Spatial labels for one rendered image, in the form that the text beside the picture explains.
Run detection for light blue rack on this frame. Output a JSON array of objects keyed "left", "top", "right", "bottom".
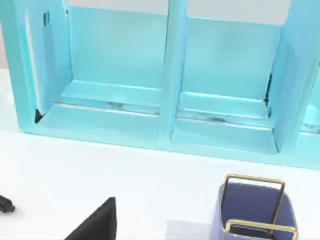
[{"left": 0, "top": 0, "right": 320, "bottom": 172}]

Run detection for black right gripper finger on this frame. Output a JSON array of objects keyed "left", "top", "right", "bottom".
[{"left": 64, "top": 196, "right": 118, "bottom": 240}]

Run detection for blue and gold pen holder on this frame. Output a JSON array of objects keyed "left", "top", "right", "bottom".
[{"left": 208, "top": 173, "right": 300, "bottom": 240}]

